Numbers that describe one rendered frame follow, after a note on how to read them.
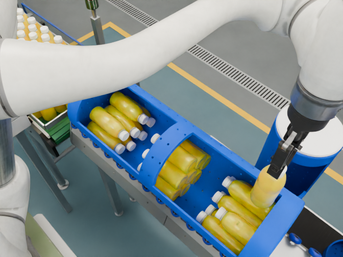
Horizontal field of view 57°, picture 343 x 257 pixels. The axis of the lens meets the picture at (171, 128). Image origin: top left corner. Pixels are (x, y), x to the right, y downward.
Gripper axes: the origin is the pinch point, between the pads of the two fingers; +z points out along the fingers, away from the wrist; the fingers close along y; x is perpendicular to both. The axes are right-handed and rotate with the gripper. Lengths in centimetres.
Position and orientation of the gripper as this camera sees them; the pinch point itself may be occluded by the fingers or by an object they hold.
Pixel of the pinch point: (281, 161)
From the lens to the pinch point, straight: 78.3
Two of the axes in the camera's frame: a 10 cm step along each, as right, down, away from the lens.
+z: -0.1, 6.0, 8.0
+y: 6.7, -5.9, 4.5
